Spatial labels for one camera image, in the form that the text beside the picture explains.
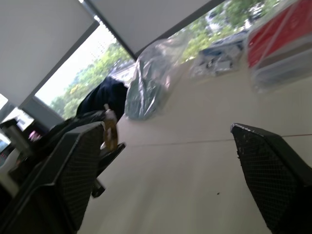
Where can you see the grey roller blind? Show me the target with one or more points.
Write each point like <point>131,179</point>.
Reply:
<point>31,41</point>
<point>151,17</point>

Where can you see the clear bag with grey parts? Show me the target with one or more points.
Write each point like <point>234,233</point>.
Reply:
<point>217,58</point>

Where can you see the small pink object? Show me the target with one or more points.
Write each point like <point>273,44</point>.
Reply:
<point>34,135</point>

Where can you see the brown drink bottle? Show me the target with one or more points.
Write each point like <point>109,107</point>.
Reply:
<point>111,131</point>

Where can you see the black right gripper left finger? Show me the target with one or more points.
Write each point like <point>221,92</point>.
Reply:
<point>61,175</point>

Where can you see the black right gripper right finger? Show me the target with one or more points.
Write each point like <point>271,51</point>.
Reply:
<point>273,175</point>

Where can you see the crumpled clear plastic bag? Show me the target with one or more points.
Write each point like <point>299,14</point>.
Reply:
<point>148,80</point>

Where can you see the dark blue cloth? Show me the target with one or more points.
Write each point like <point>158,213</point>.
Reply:
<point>107,95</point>

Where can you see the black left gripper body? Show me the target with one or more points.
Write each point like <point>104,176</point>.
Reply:
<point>31,158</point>

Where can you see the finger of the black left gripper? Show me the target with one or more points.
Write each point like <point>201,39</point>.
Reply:
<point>80,119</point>
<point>109,157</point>

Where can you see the clear bin with red box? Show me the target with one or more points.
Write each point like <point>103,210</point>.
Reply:
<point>280,41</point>

